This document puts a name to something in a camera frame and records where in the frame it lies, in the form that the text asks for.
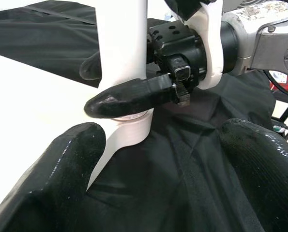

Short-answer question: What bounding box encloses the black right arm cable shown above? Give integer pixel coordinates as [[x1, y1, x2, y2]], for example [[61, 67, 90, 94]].
[[266, 71, 288, 106]]

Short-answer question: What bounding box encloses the white plastic table top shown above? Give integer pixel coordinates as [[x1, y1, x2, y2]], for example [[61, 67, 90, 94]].
[[0, 50, 154, 191]]

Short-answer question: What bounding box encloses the white plastic table leg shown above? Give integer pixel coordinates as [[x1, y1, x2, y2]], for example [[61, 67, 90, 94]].
[[95, 0, 154, 121]]

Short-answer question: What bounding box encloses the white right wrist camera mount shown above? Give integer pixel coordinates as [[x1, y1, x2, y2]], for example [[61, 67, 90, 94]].
[[163, 0, 225, 90]]

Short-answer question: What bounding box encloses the black tablecloth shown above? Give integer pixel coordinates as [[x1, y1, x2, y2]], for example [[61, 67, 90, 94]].
[[0, 0, 288, 232]]

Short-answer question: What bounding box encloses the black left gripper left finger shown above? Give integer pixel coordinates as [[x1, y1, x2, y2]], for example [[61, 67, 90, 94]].
[[0, 122, 107, 232]]

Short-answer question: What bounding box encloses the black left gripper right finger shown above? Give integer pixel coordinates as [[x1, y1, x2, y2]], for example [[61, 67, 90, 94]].
[[220, 118, 288, 232]]

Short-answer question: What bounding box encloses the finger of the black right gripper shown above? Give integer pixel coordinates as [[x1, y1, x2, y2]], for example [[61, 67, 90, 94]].
[[84, 73, 178, 119], [79, 50, 104, 82]]

